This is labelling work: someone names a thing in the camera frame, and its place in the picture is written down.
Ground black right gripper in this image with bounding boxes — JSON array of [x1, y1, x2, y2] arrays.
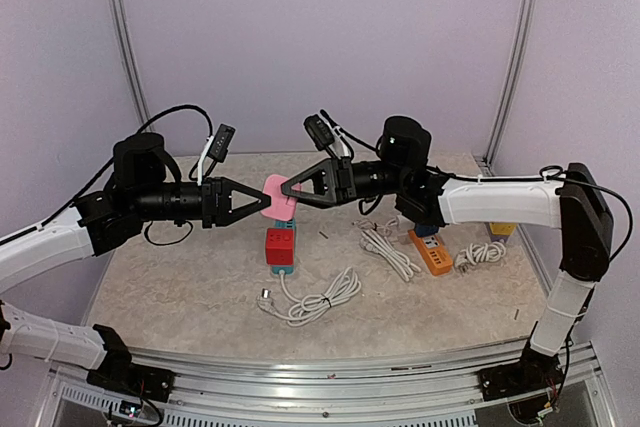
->
[[277, 155, 408, 210]]

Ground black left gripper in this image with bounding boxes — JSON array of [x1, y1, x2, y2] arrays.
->
[[131, 174, 270, 226]]

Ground pink plug adapter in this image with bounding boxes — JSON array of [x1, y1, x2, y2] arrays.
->
[[261, 174, 297, 221]]

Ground red cube socket adapter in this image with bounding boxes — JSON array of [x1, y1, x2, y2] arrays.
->
[[265, 228, 295, 266]]

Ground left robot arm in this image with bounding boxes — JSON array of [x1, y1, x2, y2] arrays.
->
[[1, 132, 271, 392]]

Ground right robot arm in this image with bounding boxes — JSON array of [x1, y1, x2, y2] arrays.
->
[[281, 116, 613, 400]]

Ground blue cube adapter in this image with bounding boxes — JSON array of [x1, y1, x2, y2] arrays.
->
[[413, 223, 440, 238]]

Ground orange power strip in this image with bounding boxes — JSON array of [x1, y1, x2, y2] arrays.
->
[[408, 230, 454, 276]]

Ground purple power strip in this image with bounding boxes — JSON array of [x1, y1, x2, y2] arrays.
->
[[487, 222, 517, 243]]

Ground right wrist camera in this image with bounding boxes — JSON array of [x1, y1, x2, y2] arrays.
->
[[303, 114, 335, 151]]

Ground white cable of orange strip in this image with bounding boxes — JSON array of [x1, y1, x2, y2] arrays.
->
[[353, 216, 422, 282]]

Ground white cable of blue strip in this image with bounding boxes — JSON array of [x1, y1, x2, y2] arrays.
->
[[256, 266, 362, 328]]

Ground right aluminium corner post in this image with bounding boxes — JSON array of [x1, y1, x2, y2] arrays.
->
[[481, 0, 536, 169]]

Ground aluminium corner post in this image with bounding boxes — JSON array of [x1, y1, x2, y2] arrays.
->
[[108, 0, 150, 125], [481, 0, 536, 169]]

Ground white cable of purple strip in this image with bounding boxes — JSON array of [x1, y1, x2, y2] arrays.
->
[[452, 240, 509, 276]]

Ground aluminium front frame rail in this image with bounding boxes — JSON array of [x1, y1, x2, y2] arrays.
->
[[47, 341, 601, 427]]

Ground left aluminium corner post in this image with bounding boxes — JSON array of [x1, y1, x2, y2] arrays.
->
[[108, 0, 150, 125]]

